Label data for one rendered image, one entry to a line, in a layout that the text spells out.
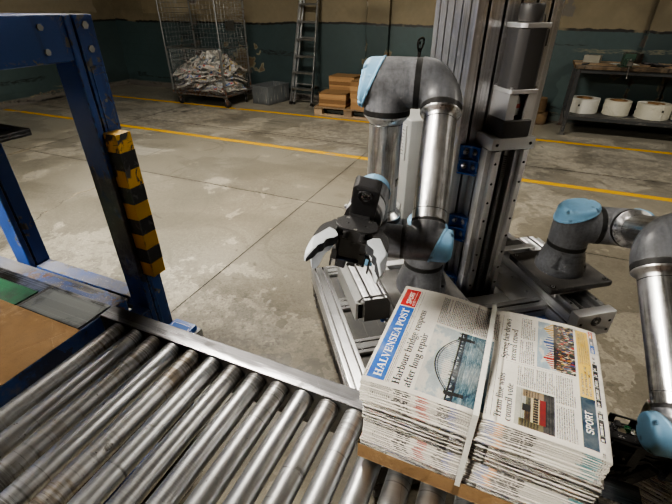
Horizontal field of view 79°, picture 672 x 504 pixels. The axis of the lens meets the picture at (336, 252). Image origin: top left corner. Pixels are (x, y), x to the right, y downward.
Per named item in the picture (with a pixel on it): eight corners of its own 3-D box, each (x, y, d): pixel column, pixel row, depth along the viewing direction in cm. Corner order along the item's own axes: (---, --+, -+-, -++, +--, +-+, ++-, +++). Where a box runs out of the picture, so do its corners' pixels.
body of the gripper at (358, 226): (368, 277, 71) (377, 243, 81) (377, 234, 67) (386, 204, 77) (326, 266, 72) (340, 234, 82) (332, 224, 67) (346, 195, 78)
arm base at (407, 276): (389, 275, 132) (391, 249, 127) (432, 269, 135) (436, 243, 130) (406, 304, 119) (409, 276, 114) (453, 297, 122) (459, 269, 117)
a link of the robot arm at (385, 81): (401, 266, 118) (422, 58, 90) (351, 260, 121) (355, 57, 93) (405, 246, 128) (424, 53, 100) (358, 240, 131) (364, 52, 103)
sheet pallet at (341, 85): (397, 111, 708) (400, 76, 679) (382, 122, 643) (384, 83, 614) (333, 105, 750) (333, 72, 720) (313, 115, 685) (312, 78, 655)
